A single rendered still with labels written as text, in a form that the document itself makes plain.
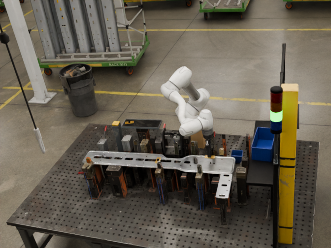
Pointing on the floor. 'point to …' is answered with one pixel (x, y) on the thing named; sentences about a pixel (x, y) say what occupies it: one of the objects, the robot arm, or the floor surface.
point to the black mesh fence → (277, 166)
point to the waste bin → (79, 88)
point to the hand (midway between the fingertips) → (209, 153)
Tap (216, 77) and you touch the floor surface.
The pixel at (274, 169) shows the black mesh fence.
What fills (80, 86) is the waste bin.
